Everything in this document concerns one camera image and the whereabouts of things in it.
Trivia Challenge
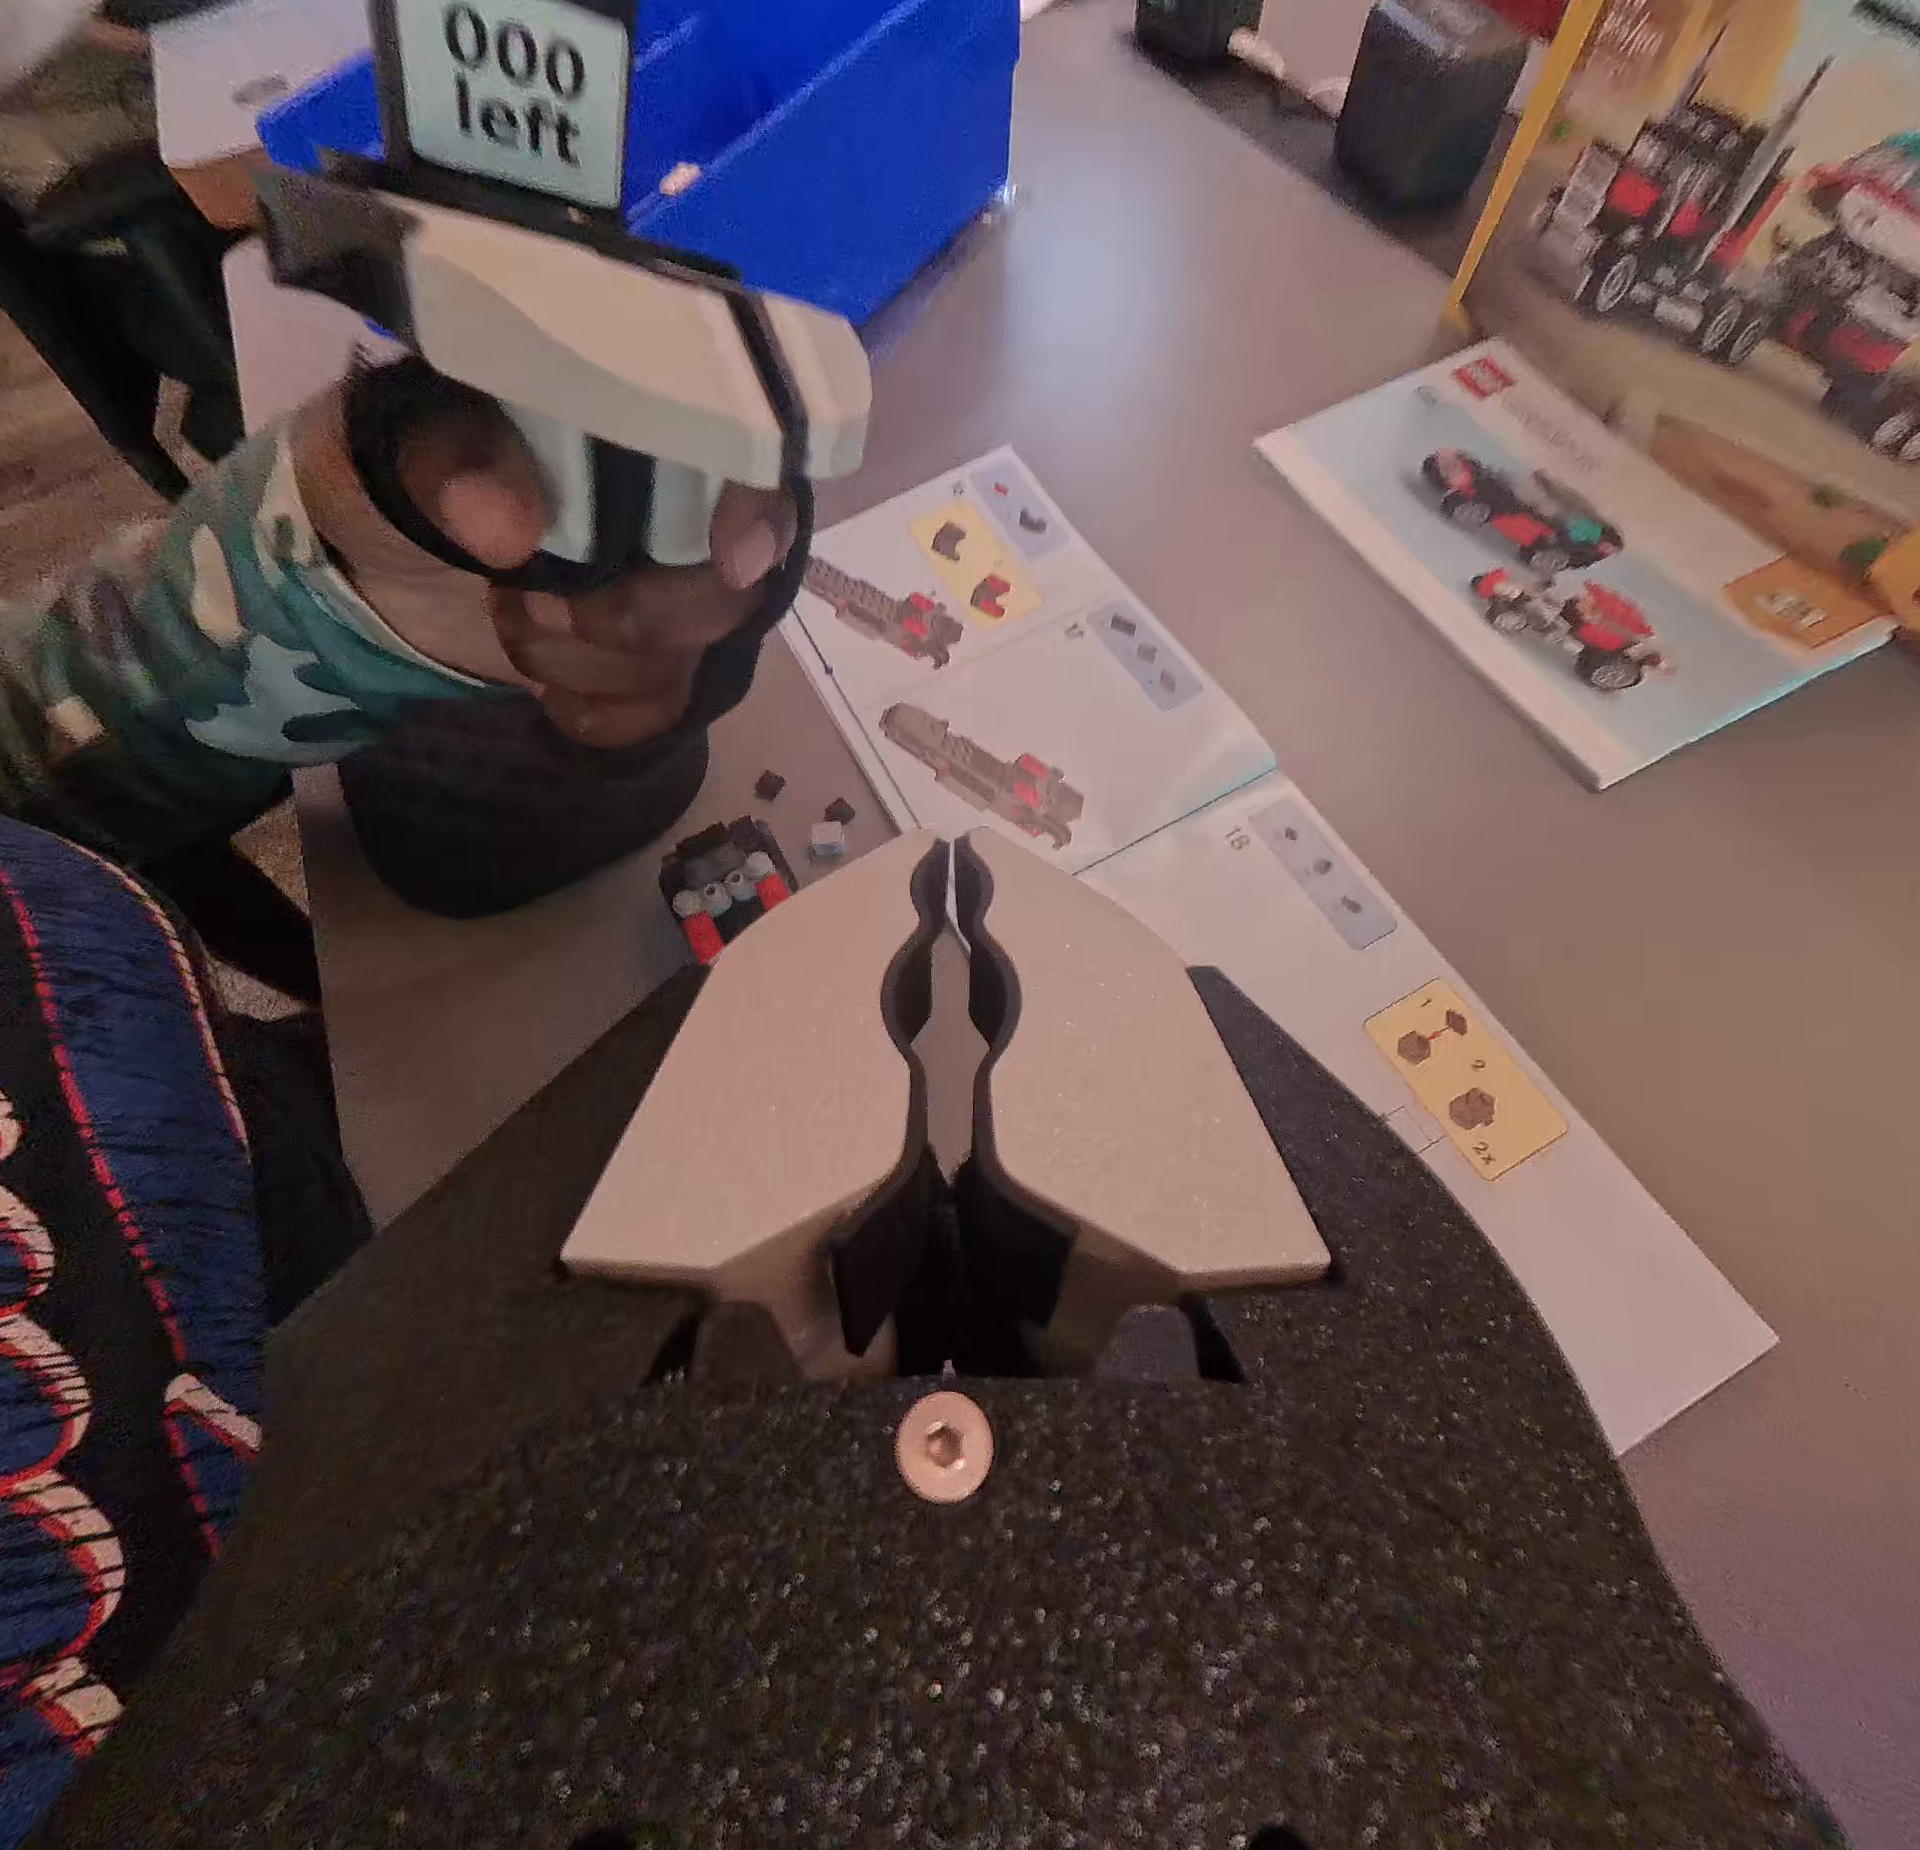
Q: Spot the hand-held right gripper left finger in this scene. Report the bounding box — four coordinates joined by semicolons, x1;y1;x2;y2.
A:
560;829;956;1383

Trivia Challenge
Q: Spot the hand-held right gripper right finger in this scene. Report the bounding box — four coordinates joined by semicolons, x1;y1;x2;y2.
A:
956;826;1334;1381

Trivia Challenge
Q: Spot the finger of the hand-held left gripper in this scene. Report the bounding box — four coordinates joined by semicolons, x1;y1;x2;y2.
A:
776;301;883;485
407;208;798;470

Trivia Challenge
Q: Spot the toy brick truck model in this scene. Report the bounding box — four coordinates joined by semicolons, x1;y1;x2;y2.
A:
657;818;798;969

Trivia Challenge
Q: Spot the blue plastic bin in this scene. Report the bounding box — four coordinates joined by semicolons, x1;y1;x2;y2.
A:
253;0;1030;329

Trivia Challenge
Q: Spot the grey desk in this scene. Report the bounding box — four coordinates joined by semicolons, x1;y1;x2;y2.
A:
223;0;1920;1850

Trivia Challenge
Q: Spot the person's left hand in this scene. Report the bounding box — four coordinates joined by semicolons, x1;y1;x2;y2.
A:
287;367;813;756

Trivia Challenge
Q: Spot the white box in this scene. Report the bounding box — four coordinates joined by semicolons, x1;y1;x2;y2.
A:
153;0;393;172

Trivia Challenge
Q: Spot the black dimpled wrist pad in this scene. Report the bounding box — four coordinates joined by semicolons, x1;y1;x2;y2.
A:
341;641;772;927

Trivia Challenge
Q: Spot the open instruction booklet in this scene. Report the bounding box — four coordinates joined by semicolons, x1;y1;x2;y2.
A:
776;449;1782;1455

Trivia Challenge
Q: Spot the black battery charger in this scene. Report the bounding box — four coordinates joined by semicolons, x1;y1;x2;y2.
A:
1130;0;1282;73

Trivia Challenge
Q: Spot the dark grey charging case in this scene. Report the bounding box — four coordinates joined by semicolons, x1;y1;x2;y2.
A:
1334;0;1533;208

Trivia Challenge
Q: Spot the closed instruction booklet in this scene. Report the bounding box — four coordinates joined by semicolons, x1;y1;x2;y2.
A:
1249;337;1904;789

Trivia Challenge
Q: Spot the toy set cardboard box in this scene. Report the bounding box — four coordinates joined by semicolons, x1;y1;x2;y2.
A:
1444;0;1920;657

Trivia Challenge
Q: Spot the white cable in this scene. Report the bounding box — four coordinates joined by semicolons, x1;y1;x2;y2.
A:
1226;26;1351;120

